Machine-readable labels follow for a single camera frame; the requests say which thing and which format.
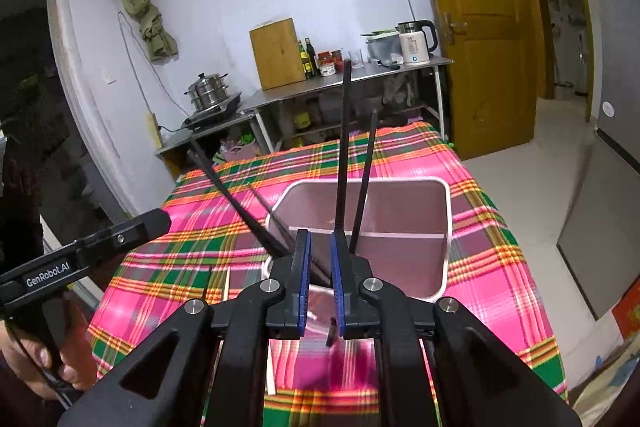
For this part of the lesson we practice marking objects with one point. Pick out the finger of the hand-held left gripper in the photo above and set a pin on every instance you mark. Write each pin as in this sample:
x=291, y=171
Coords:
x=125, y=237

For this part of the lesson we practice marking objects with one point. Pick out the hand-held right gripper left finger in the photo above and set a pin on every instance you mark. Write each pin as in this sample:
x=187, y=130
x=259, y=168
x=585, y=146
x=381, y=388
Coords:
x=301, y=287

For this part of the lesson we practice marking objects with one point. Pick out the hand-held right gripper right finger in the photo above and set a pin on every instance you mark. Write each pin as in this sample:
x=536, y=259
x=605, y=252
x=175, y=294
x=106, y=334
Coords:
x=338, y=287

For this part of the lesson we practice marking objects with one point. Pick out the black chopstick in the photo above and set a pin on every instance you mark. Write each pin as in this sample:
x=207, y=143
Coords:
x=237, y=197
x=365, y=172
x=207, y=284
x=270, y=217
x=342, y=157

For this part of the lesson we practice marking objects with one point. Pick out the pink plastic utensil holder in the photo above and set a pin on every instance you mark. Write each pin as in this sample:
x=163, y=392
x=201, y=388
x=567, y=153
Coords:
x=400, y=217

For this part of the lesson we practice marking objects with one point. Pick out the person's left hand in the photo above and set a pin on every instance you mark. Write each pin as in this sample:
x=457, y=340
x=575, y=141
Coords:
x=80, y=357

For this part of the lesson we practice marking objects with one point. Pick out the beige power strip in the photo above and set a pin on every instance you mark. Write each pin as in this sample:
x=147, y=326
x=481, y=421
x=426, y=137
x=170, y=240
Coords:
x=154, y=129

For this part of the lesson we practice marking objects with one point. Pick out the low metal counter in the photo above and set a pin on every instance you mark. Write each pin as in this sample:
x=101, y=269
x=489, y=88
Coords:
x=200, y=139

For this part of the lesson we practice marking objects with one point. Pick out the pink plaid tablecloth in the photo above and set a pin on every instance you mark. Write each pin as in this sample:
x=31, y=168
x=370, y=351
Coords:
x=475, y=307

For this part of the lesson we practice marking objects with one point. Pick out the gas stove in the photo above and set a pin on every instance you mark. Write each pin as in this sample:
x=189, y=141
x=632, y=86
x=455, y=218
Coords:
x=215, y=117

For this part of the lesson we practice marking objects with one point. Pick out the steel steamer pot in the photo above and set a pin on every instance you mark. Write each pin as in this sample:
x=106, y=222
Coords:
x=209, y=92

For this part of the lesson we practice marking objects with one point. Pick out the steel kitchen table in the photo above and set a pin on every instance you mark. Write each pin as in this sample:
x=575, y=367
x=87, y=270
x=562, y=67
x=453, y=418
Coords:
x=300, y=92

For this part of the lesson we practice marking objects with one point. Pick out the red jar white label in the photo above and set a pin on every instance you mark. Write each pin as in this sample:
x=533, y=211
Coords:
x=326, y=64

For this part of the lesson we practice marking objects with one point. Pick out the yellow label oil bottle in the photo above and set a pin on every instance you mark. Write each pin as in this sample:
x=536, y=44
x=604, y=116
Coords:
x=303, y=62

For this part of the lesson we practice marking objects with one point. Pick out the dark sauce bottle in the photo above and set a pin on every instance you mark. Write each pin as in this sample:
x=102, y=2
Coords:
x=311, y=59

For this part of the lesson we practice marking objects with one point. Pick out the clear drinking glass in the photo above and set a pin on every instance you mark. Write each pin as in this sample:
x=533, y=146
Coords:
x=356, y=59

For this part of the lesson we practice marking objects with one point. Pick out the small red jar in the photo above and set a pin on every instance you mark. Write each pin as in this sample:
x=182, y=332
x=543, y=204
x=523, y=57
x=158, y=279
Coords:
x=337, y=57

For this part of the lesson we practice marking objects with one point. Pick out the wooden cutting board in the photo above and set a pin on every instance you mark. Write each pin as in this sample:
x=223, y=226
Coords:
x=277, y=54

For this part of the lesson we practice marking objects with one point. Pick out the white storage box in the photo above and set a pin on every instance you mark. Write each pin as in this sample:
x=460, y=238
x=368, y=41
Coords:
x=382, y=47

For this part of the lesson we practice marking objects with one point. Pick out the white electric kettle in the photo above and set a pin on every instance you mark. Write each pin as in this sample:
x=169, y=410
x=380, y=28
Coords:
x=415, y=44

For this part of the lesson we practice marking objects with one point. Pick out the yellow wooden door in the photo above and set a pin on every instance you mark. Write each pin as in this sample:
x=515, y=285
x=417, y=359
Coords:
x=475, y=32

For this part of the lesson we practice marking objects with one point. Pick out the grey refrigerator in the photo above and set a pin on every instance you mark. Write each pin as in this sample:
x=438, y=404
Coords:
x=610, y=182

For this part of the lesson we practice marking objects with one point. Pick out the white wall socket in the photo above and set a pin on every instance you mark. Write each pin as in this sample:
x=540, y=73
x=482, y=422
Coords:
x=108, y=76

